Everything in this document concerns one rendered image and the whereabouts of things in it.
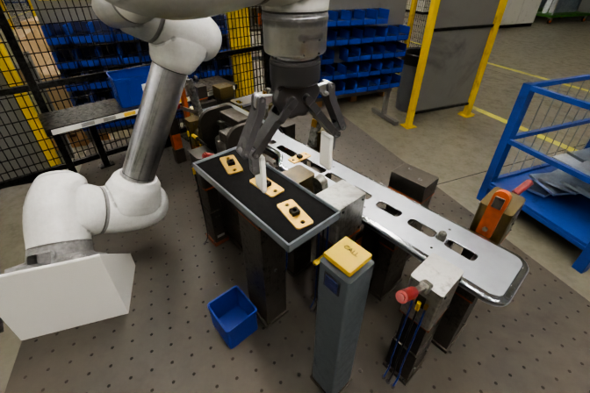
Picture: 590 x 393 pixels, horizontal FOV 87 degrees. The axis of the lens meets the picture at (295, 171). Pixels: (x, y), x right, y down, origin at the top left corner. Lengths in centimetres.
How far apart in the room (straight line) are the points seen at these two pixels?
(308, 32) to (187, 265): 94
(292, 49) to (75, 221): 83
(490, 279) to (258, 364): 60
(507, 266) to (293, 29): 70
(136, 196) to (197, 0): 84
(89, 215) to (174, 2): 86
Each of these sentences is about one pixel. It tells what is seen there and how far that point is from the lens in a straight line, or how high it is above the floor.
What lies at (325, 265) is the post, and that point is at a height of 114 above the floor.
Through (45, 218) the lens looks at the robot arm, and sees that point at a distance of 108.
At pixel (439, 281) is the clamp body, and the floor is 106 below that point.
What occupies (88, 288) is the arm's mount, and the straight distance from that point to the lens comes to 105.
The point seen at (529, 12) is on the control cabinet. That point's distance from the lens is 1325.
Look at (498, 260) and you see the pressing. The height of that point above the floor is 100.
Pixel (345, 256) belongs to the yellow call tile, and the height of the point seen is 116.
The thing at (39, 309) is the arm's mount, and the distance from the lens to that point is 113.
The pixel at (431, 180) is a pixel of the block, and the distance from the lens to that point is 103.
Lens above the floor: 157
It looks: 33 degrees down
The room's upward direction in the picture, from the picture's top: straight up
